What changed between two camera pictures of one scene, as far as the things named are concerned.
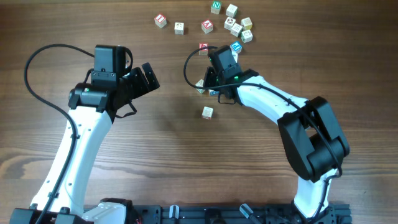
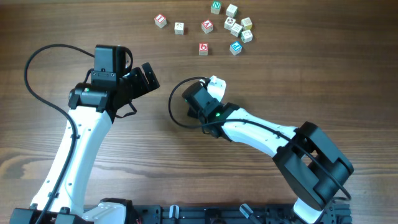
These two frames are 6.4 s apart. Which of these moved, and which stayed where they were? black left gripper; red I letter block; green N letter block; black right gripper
Moved: black right gripper
Stayed: black left gripper; red I letter block; green N letter block
